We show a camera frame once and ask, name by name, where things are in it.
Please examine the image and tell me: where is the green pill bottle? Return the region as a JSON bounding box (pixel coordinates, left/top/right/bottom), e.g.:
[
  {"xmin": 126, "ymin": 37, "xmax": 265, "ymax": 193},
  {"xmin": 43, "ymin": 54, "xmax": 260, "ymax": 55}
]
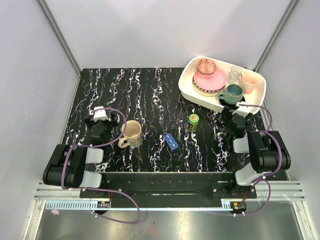
[{"xmin": 188, "ymin": 113, "xmax": 200, "ymax": 133}]

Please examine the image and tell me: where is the blue pill organizer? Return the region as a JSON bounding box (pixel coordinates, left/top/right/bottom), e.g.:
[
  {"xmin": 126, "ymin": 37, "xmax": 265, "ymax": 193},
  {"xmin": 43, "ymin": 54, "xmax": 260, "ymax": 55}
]
[{"xmin": 164, "ymin": 133, "xmax": 179, "ymax": 151}]

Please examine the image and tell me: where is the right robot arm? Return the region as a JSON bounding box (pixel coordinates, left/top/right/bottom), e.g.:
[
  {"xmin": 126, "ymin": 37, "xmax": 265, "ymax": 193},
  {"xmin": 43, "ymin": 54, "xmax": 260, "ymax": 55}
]
[{"xmin": 221, "ymin": 105, "xmax": 291, "ymax": 199}]

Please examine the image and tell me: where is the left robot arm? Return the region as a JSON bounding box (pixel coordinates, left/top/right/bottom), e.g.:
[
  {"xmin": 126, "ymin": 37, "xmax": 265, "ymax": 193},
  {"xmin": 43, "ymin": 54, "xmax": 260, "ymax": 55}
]
[{"xmin": 42, "ymin": 109, "xmax": 118, "ymax": 189}]

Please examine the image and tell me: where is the black saucer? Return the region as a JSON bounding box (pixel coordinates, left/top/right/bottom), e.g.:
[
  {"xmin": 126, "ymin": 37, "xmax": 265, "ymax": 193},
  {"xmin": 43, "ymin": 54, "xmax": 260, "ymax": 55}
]
[{"xmin": 219, "ymin": 99, "xmax": 239, "ymax": 110}]

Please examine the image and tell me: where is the teal ceramic mug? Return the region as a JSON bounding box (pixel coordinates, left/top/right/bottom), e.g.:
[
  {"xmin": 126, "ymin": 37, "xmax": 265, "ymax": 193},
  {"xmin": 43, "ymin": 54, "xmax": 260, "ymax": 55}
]
[{"xmin": 217, "ymin": 84, "xmax": 244, "ymax": 105}]

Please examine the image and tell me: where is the white serving tray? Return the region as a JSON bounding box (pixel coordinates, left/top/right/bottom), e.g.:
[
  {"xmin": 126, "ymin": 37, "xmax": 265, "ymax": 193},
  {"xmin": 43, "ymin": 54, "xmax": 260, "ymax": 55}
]
[{"xmin": 178, "ymin": 56, "xmax": 266, "ymax": 117}]

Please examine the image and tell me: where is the pink mug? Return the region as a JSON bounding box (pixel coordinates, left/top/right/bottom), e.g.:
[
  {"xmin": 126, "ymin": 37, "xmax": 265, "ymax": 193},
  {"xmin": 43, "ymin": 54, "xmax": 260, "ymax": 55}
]
[{"xmin": 241, "ymin": 73, "xmax": 259, "ymax": 94}]

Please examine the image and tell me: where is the cream striped plate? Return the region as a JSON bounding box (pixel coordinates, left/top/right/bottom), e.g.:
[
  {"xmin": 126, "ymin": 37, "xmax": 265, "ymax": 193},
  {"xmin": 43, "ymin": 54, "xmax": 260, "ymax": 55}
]
[{"xmin": 192, "ymin": 78, "xmax": 226, "ymax": 97}]

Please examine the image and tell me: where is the black marble mat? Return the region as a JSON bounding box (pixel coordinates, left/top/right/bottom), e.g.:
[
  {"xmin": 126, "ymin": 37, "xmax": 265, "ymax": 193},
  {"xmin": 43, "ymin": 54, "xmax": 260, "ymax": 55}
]
[{"xmin": 62, "ymin": 68, "xmax": 250, "ymax": 172}]

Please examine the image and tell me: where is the clear glass cup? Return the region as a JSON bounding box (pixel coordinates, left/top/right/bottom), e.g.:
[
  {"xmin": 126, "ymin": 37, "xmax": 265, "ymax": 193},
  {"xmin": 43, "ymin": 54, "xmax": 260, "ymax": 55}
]
[{"xmin": 227, "ymin": 66, "xmax": 242, "ymax": 84}]

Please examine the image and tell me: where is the cream floral mug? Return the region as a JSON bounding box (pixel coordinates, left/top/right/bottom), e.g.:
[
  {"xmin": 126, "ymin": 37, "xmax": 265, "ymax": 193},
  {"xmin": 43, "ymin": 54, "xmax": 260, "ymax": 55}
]
[{"xmin": 118, "ymin": 120, "xmax": 143, "ymax": 148}]

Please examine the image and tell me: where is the patterned small bowl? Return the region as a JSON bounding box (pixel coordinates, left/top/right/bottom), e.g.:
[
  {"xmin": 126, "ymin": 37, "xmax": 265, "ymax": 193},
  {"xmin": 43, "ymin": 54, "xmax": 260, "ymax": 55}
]
[{"xmin": 196, "ymin": 58, "xmax": 217, "ymax": 76}]

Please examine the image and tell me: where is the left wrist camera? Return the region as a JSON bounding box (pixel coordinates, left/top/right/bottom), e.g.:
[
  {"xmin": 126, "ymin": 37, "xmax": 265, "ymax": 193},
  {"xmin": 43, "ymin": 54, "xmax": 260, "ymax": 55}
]
[{"xmin": 89, "ymin": 106, "xmax": 109, "ymax": 122}]

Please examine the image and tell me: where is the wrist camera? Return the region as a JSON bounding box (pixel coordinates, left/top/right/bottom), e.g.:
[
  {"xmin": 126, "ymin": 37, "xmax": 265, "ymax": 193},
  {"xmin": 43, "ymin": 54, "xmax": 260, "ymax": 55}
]
[
  {"xmin": 235, "ymin": 101, "xmax": 251, "ymax": 108},
  {"xmin": 89, "ymin": 106, "xmax": 109, "ymax": 122}
]

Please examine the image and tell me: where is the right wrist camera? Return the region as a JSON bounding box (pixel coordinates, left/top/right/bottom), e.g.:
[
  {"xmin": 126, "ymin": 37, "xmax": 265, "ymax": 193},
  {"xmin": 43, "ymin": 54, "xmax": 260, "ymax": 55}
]
[{"xmin": 235, "ymin": 101, "xmax": 251, "ymax": 108}]

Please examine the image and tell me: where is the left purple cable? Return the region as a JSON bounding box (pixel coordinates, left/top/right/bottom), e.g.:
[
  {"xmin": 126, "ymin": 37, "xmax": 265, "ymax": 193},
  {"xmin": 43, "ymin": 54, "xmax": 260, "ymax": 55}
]
[{"xmin": 60, "ymin": 107, "xmax": 141, "ymax": 224}]

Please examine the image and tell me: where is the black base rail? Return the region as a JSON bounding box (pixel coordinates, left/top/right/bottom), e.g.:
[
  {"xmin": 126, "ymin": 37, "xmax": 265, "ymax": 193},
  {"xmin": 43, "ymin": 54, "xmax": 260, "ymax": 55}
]
[{"xmin": 79, "ymin": 171, "xmax": 258, "ymax": 201}]

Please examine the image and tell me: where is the slotted cable duct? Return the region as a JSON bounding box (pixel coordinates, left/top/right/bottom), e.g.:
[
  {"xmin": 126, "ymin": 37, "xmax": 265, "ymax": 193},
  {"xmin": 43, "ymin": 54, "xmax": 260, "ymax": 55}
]
[{"xmin": 45, "ymin": 197, "xmax": 240, "ymax": 211}]

